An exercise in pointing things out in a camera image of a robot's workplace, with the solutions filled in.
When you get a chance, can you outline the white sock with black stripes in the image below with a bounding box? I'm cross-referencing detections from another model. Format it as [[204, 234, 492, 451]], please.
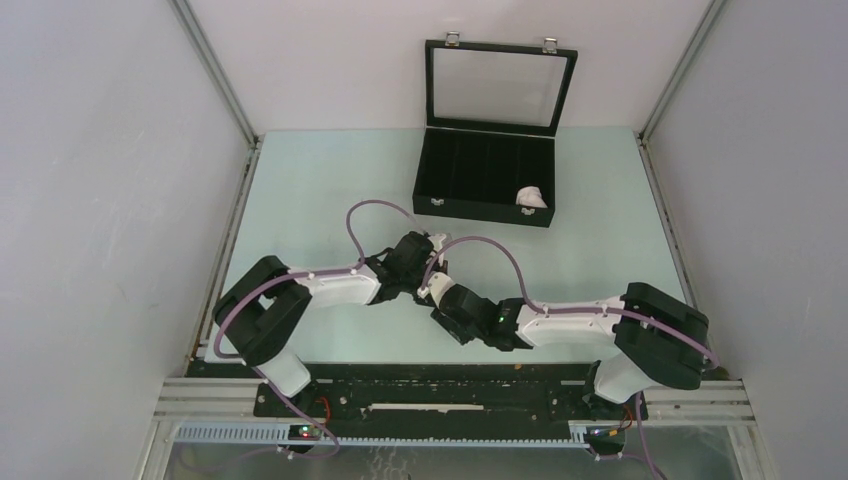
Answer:
[[515, 186, 548, 208]]

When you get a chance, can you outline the black display case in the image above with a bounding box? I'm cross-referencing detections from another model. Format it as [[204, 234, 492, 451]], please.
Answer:
[[412, 32, 579, 228]]

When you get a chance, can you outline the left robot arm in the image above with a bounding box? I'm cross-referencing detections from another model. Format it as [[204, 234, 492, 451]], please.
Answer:
[[207, 231, 450, 417]]

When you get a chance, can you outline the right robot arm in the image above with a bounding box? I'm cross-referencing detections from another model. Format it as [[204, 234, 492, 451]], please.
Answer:
[[416, 274, 711, 418]]

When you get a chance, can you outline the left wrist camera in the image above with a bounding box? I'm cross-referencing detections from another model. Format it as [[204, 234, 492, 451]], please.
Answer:
[[427, 233, 452, 256]]

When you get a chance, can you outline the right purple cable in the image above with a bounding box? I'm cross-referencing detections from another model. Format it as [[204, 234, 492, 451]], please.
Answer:
[[421, 235, 722, 480]]

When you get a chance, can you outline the purple cable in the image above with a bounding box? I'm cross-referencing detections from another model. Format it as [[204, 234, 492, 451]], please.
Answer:
[[211, 199, 419, 458], [421, 235, 722, 480]]

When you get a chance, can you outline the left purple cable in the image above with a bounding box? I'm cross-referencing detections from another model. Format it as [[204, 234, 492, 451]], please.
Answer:
[[211, 199, 419, 458]]

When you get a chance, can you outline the left aluminium frame post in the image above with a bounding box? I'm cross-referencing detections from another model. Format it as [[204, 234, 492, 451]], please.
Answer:
[[168, 0, 259, 149]]

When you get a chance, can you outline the aluminium frame post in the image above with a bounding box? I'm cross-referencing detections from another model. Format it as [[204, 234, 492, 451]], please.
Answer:
[[638, 0, 730, 143], [168, 0, 259, 149]]

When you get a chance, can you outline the right aluminium frame post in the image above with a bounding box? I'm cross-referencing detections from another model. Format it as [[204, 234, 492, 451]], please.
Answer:
[[638, 0, 730, 143]]

